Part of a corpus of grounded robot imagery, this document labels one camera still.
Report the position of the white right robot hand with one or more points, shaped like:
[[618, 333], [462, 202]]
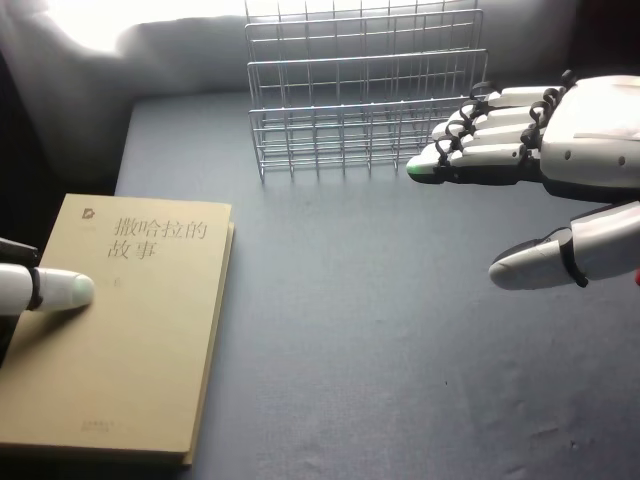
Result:
[[590, 150]]

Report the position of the black backdrop curtain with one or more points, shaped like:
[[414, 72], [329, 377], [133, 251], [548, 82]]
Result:
[[610, 30]]

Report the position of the grey tablecloth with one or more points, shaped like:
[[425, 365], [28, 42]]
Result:
[[350, 350]]

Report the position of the cream hardcover book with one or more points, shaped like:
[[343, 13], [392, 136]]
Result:
[[130, 350]]

